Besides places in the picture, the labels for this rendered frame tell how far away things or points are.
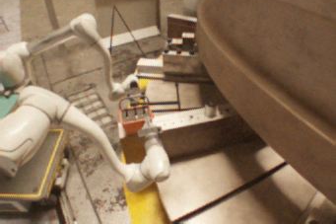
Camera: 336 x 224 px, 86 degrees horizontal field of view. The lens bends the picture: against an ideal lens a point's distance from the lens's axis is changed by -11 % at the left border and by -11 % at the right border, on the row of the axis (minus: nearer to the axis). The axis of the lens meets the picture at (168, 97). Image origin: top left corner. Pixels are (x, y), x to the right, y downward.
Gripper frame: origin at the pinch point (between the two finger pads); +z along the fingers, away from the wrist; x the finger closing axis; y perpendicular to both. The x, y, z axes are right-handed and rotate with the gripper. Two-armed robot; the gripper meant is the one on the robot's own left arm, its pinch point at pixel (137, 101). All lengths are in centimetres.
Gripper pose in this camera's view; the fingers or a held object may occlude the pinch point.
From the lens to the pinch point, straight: 146.8
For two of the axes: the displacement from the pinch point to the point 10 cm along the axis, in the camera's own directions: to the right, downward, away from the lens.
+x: -9.7, 1.6, -1.9
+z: 2.5, 5.2, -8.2
